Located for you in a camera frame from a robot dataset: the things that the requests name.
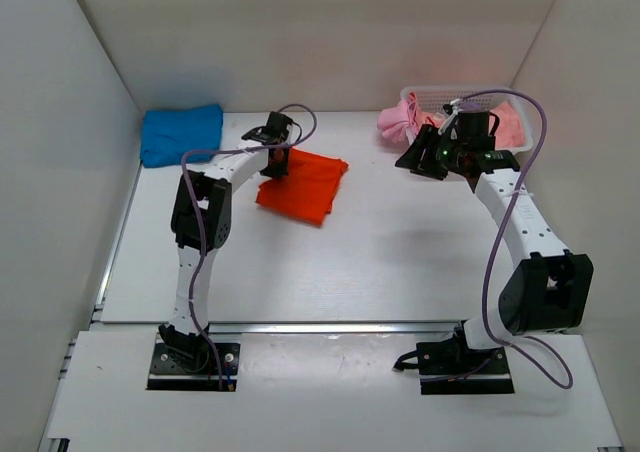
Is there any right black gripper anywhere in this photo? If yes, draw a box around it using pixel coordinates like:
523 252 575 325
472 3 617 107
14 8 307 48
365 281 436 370
397 126 467 181

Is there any orange t-shirt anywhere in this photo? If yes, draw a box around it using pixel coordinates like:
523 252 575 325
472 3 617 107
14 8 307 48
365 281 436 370
256 149 349 227

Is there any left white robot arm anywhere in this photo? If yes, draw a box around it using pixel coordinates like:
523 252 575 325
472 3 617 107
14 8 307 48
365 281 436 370
159 112 298 374

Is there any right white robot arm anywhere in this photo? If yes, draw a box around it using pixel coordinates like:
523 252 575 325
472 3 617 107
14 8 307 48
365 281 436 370
396 110 594 373

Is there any pink t-shirt over basket edge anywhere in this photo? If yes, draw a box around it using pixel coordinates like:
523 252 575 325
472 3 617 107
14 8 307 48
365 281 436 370
377 94 424 145

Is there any white plastic basket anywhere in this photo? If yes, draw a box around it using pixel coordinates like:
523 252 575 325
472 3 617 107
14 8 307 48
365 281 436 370
400 85 540 155

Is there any light pink t-shirt in basket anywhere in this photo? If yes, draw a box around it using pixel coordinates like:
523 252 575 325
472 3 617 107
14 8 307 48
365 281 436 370
415 101 525 149

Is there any folded blue t-shirt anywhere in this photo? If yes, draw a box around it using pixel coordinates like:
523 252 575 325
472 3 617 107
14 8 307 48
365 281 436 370
139 104 223 168

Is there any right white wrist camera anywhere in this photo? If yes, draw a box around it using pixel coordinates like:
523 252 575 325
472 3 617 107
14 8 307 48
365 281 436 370
438 98 462 142

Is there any aluminium rail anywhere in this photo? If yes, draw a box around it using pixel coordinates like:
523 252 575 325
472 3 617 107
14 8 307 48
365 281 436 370
89 319 564 337

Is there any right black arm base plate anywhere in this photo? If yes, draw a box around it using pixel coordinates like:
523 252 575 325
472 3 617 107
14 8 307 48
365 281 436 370
393 338 515 395

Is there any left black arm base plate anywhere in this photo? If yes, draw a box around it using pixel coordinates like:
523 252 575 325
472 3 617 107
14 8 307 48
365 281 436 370
146 335 241 393

